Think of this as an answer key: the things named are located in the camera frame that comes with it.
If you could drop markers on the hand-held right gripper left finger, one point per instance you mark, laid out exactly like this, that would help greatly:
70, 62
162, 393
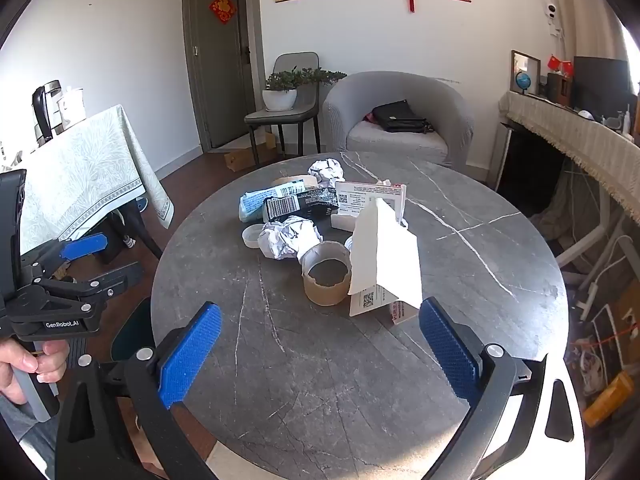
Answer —
192, 355

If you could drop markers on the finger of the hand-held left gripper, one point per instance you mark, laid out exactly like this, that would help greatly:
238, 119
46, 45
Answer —
117, 280
85, 247

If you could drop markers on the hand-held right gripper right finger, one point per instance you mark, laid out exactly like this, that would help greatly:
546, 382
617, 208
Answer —
447, 355

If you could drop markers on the teal plastic trash bin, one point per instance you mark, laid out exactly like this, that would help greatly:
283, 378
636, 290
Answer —
132, 330

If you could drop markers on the round white lid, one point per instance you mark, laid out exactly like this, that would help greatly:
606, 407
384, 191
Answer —
251, 236

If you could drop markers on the brown cardboard tape roll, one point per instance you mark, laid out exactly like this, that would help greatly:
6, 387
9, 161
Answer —
325, 292

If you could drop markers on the large white paper ball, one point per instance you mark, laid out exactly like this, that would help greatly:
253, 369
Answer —
287, 237

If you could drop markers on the blue and white plastic packet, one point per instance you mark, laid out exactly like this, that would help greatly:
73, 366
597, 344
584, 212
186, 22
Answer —
257, 203

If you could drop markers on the black packet with barcode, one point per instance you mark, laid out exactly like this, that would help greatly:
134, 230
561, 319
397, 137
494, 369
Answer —
310, 202

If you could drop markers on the person's left hand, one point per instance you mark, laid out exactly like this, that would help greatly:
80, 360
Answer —
20, 365

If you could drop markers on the dark table leg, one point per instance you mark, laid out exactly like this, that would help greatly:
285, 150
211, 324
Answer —
150, 240

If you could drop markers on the pale patterned tablecloth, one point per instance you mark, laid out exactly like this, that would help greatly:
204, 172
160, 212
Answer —
75, 170

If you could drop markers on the white box with red print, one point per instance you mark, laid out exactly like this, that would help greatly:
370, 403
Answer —
365, 197
367, 302

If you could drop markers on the person's grey trouser leg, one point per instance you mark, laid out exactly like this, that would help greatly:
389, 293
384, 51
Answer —
32, 435

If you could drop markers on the white folded paper sheet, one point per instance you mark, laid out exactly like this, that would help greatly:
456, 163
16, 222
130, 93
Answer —
385, 255

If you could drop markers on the yellow packet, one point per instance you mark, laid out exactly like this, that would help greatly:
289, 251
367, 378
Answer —
607, 400

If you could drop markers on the flat cardboard box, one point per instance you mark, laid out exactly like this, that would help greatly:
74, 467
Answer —
240, 160

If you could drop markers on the flat beige tape roll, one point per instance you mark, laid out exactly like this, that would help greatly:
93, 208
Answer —
292, 180

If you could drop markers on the grey door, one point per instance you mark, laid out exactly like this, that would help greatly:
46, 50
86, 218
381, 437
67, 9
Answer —
220, 85

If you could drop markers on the small crumpled white paper ball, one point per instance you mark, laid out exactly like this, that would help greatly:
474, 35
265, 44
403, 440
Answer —
327, 171

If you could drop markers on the potted plant in white pot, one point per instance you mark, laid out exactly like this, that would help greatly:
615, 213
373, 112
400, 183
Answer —
279, 100

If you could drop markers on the black bag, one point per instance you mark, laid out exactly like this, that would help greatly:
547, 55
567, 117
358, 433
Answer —
400, 117

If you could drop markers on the cream lace cabinet cloth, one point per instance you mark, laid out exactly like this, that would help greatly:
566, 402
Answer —
575, 140

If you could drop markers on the grey armchair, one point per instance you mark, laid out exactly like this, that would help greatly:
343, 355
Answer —
400, 90

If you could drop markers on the red door ornament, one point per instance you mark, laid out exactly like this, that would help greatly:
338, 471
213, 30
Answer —
222, 8

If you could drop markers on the grey dining chair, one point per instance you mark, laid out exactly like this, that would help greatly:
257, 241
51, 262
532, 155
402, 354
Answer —
295, 60

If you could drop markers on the small blue globe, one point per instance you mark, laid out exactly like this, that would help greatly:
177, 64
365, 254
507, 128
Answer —
522, 80

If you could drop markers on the framed picture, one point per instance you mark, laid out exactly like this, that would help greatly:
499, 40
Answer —
532, 67

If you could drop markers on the small red flags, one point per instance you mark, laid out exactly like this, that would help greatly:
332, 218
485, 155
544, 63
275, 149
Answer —
560, 64

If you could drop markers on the black monitor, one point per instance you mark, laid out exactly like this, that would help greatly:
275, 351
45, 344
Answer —
600, 82

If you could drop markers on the white wall camera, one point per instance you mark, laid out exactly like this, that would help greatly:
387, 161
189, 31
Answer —
552, 15

